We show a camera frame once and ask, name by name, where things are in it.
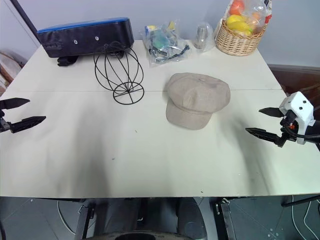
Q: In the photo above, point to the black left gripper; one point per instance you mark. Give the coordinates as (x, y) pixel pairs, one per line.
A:
(3, 123)

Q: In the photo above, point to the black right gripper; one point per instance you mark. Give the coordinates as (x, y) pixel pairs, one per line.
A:
(288, 126)

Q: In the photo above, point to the dark rounded robot base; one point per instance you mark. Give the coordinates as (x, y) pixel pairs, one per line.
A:
(150, 221)

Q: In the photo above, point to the beige cap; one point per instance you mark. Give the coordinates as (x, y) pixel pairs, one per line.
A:
(197, 100)

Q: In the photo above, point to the wooden clutter beside table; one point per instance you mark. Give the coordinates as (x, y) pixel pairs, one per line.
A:
(8, 72)

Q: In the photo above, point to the black clamp under case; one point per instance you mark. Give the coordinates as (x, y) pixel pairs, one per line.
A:
(67, 61)

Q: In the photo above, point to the wicker basket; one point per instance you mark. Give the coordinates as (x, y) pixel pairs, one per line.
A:
(237, 37)

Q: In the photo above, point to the black slanted pole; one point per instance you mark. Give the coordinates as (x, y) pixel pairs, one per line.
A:
(26, 16)

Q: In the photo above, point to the blue and black case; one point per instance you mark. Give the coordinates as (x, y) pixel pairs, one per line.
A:
(87, 36)

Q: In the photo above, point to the clear bag with metal cup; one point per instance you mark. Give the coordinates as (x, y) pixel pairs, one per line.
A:
(203, 37)

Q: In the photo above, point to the clear bag of toy fruit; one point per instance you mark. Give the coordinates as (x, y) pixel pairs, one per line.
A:
(246, 17)

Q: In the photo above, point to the clear bag of mixed items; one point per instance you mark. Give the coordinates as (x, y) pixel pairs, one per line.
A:
(166, 43)

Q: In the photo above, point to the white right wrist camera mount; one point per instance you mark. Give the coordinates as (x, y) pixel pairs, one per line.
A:
(298, 106)

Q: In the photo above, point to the black table leg frame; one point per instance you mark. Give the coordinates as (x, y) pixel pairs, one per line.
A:
(83, 217)
(226, 217)

